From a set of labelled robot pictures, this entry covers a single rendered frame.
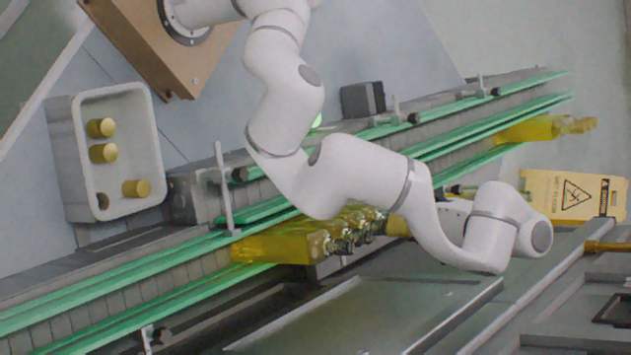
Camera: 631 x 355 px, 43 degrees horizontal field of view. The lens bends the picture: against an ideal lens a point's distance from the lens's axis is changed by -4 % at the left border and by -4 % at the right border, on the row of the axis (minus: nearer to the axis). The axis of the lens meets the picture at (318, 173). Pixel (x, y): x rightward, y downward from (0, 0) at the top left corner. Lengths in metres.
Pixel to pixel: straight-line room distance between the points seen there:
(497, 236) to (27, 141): 0.79
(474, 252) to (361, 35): 1.10
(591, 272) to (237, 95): 0.82
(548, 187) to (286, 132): 3.74
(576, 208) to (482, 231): 3.57
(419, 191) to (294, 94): 0.22
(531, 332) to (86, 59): 0.91
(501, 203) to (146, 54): 0.71
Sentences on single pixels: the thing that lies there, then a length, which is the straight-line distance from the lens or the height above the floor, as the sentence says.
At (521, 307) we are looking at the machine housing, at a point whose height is 1.39.
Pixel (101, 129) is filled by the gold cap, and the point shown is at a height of 0.81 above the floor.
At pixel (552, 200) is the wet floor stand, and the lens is 4.82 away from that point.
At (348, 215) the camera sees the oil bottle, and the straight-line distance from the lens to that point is 1.56.
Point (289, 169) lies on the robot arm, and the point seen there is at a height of 1.20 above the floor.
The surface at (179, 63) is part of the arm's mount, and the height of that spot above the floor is 0.84.
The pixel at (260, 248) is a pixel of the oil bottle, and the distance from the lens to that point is 1.54.
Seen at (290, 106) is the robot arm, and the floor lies 1.25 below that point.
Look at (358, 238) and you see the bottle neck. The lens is 1.49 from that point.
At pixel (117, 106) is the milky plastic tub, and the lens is 1.55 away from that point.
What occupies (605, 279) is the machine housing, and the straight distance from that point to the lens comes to 1.64.
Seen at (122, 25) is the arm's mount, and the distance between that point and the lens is 1.53.
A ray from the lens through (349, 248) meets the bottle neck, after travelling 1.46.
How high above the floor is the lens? 1.97
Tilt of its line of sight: 37 degrees down
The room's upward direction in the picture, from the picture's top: 88 degrees clockwise
